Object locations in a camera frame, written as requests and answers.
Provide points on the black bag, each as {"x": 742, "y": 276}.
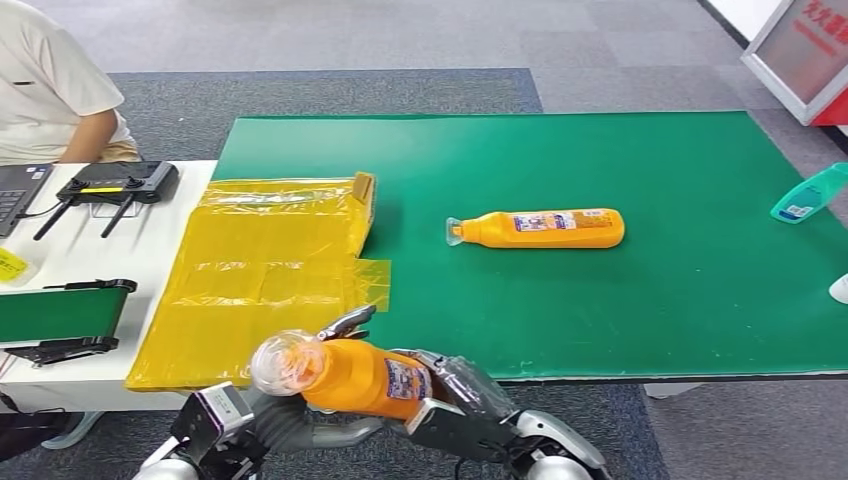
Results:
{"x": 33, "y": 427}

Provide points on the white table foot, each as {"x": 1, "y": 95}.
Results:
{"x": 672, "y": 390}

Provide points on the yellow film wrapped box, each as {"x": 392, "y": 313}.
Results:
{"x": 265, "y": 265}

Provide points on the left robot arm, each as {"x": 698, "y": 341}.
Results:
{"x": 166, "y": 472}

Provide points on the black router with antennas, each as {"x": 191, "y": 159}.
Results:
{"x": 116, "y": 180}

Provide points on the yellow label in clear bag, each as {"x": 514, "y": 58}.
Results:
{"x": 10, "y": 265}

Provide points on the pale curved frame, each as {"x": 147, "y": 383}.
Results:
{"x": 86, "y": 427}

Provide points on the person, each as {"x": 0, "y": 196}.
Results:
{"x": 40, "y": 86}

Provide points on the person's forearm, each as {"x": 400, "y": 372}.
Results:
{"x": 89, "y": 136}

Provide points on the orange plastic bottle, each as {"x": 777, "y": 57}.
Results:
{"x": 550, "y": 232}
{"x": 358, "y": 374}

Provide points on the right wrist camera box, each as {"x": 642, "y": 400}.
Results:
{"x": 457, "y": 434}

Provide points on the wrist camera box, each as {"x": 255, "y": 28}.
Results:
{"x": 212, "y": 411}
{"x": 457, "y": 434}

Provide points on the green table mat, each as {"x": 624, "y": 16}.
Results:
{"x": 530, "y": 166}

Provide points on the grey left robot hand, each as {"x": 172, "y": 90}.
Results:
{"x": 298, "y": 427}

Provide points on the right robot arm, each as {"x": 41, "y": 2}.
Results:
{"x": 570, "y": 444}

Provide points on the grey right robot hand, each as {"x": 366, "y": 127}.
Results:
{"x": 467, "y": 387}

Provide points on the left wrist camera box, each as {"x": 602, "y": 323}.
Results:
{"x": 212, "y": 411}

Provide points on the teal plastic bottle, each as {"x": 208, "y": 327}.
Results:
{"x": 805, "y": 199}

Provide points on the red and white sign stand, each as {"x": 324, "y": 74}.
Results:
{"x": 802, "y": 53}

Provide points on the small green belt conveyor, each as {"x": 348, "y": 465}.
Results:
{"x": 60, "y": 314}

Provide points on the white round object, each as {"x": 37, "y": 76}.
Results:
{"x": 841, "y": 290}

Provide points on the black laptop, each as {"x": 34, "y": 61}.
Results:
{"x": 16, "y": 192}

